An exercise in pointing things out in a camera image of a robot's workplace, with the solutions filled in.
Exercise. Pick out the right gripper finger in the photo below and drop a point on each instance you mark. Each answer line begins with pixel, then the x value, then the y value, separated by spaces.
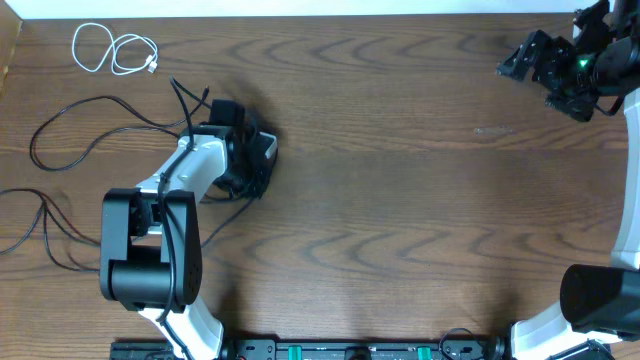
pixel 531 49
pixel 516 71

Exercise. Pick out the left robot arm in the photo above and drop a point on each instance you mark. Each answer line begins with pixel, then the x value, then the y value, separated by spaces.
pixel 151 252

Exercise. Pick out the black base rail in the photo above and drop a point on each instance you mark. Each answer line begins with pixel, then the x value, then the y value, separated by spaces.
pixel 455 348

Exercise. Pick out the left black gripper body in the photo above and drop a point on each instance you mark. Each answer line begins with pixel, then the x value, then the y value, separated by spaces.
pixel 248 179

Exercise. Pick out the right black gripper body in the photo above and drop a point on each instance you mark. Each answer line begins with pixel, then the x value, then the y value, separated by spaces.
pixel 569 78

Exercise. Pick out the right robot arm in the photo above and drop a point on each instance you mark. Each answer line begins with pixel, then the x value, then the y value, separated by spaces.
pixel 593 72

